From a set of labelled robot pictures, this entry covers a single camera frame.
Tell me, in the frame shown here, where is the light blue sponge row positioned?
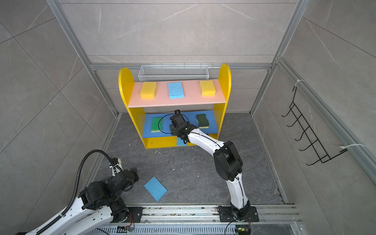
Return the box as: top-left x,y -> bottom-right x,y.
176,138 -> 187,146

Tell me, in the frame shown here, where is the green yellow sponge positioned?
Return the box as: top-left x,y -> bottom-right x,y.
150,117 -> 163,133

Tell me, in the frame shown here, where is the dark green curved sponge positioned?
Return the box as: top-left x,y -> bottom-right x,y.
196,114 -> 210,129

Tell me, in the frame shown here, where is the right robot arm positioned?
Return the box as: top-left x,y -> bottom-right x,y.
170,110 -> 251,221

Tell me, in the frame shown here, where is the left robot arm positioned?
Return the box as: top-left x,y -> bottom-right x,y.
29,149 -> 139,235

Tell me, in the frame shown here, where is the yellow shelf unit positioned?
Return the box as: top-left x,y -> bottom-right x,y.
118,64 -> 232,149

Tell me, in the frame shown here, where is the light blue sponge front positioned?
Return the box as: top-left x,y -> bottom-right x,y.
144,176 -> 167,201

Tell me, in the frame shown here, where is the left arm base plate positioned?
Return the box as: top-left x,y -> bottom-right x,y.
120,207 -> 144,224

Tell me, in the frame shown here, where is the white wire mesh basket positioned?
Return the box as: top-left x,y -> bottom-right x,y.
138,65 -> 209,82

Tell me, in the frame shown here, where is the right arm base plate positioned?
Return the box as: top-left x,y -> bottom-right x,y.
217,206 -> 259,222

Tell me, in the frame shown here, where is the black wire hook rack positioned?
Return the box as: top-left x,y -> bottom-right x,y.
281,87 -> 348,166

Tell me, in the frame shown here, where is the aluminium rail base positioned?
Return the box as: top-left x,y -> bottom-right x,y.
90,205 -> 306,235

